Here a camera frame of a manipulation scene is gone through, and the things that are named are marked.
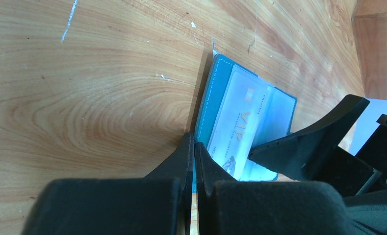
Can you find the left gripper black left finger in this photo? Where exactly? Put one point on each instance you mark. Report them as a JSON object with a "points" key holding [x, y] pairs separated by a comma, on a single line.
{"points": [[157, 204]]}

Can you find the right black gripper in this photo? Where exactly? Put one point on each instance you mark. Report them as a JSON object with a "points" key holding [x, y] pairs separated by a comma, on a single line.
{"points": [[301, 155]]}

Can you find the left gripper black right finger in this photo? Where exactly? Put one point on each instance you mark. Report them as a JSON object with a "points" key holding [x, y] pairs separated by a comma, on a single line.
{"points": [[229, 207]]}

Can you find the wooden compartment organizer box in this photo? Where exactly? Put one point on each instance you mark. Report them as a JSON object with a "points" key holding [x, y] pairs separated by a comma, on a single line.
{"points": [[369, 23]]}

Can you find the blue leather card holder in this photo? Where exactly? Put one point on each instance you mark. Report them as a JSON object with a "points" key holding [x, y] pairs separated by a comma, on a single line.
{"points": [[275, 123]]}

